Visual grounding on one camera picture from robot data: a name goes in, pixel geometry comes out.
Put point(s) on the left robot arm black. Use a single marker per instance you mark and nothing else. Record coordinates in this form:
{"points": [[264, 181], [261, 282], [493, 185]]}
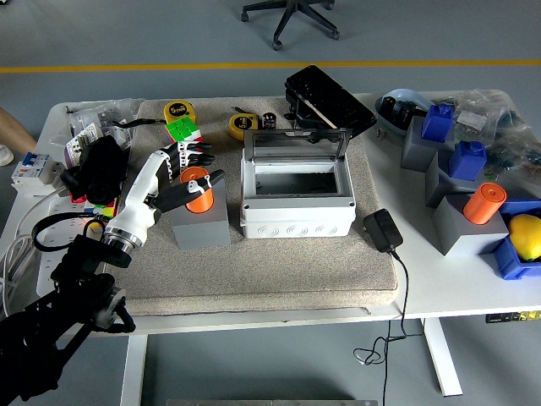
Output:
{"points": [[80, 270]]}

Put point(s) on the small black parts in bowl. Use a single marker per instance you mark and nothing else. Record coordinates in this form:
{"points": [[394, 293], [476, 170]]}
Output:
{"points": [[401, 112]]}

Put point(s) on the grey-brown mat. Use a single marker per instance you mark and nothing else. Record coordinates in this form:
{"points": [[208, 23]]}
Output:
{"points": [[274, 275]]}

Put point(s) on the white plastic junction box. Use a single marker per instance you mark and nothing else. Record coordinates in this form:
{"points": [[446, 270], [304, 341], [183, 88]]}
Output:
{"points": [[296, 211]]}

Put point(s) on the white blue circuit breaker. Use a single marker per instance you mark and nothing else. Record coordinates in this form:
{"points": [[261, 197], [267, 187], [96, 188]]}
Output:
{"points": [[31, 171]]}

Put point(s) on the white table leg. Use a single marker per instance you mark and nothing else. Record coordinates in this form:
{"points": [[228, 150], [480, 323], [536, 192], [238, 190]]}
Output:
{"points": [[444, 359], [133, 372]]}

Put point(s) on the colourful puzzle cube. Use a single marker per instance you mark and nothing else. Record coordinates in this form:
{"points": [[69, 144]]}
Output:
{"points": [[181, 129], [103, 210]]}

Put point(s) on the clear hinged box lid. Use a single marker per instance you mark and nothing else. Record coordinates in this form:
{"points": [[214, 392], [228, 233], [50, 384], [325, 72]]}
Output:
{"points": [[296, 144]]}

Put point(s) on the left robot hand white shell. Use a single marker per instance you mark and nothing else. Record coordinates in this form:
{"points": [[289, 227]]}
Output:
{"points": [[137, 190]]}

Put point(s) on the black table control panel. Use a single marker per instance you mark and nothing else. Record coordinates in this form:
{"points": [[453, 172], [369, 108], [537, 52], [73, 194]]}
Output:
{"points": [[513, 316]]}

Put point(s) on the black office chair base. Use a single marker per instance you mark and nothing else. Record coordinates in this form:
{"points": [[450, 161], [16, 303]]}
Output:
{"points": [[298, 17]]}

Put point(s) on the small black capacitor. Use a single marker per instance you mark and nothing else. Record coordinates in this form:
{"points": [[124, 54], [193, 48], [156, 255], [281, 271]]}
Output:
{"points": [[269, 120]]}

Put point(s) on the black cloth bundle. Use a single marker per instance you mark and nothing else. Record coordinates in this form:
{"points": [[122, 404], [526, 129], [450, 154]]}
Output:
{"points": [[101, 169]]}

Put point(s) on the light blue bowl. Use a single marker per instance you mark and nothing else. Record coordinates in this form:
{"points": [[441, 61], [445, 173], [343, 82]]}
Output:
{"points": [[412, 97]]}

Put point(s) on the clear bag of white parts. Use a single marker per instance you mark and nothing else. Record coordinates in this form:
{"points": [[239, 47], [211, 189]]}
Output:
{"points": [[91, 120]]}

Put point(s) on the grey block with round hole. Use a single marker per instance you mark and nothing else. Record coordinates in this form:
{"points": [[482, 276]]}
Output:
{"points": [[200, 232]]}

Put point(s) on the blue plastic bin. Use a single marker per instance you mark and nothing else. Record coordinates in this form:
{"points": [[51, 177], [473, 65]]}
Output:
{"points": [[511, 266]]}

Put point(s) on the blue bottle-shaped block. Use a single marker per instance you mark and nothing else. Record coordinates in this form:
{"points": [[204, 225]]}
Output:
{"points": [[437, 122], [467, 160]]}

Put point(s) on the white power strip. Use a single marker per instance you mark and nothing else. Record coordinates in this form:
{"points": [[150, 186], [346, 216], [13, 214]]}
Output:
{"points": [[63, 211]]}

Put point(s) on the grey block holder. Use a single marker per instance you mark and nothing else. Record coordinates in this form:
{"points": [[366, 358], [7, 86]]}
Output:
{"points": [[460, 239], [437, 186], [416, 154]]}

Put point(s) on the black power adapter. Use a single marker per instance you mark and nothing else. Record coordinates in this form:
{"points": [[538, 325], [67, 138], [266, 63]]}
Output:
{"points": [[382, 230]]}

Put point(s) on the yellow tape measure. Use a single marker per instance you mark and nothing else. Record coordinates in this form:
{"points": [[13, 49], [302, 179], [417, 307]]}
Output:
{"points": [[243, 126], [178, 111]]}

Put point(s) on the orange cylinder battery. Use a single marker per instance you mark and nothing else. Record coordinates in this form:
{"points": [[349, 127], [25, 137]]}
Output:
{"points": [[199, 204], [484, 205]]}

